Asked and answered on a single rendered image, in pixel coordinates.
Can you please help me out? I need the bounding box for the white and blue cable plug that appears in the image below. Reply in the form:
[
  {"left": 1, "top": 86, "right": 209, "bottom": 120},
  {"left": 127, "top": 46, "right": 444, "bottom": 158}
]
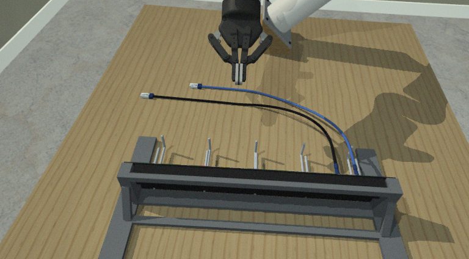
[{"left": 140, "top": 93, "right": 154, "bottom": 99}]

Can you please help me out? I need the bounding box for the white cable plug with dark blue boot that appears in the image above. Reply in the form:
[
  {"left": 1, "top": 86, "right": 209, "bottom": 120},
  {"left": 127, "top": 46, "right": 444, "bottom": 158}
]
[{"left": 189, "top": 83, "right": 202, "bottom": 89}]

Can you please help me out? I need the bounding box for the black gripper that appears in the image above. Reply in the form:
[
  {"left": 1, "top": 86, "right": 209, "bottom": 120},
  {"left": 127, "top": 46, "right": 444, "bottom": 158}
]
[{"left": 208, "top": 0, "right": 273, "bottom": 85}]

